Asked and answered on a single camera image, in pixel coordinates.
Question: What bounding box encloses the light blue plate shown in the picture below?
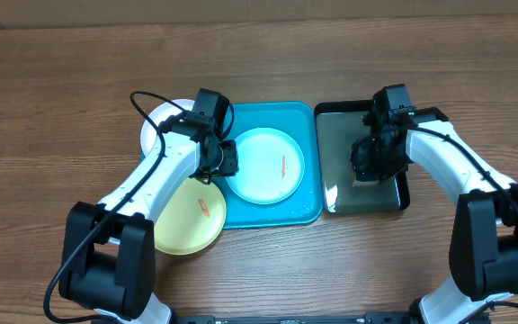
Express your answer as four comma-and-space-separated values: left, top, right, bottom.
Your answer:
227, 128, 305, 205

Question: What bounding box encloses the yellow plate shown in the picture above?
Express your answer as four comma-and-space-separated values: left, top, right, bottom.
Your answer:
154, 179, 227, 256

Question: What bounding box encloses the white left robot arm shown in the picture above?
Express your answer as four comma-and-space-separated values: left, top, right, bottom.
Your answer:
43, 88, 238, 324

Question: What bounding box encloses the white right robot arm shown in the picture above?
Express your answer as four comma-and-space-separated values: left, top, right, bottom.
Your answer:
350, 85, 518, 324

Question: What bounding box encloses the black water tray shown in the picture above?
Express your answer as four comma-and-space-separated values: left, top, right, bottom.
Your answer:
314, 100, 410, 214

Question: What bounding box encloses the teal plastic tray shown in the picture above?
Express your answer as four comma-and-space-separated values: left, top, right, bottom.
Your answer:
214, 102, 323, 230

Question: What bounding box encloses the white plate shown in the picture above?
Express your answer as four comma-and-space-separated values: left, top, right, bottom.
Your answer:
140, 99, 194, 157

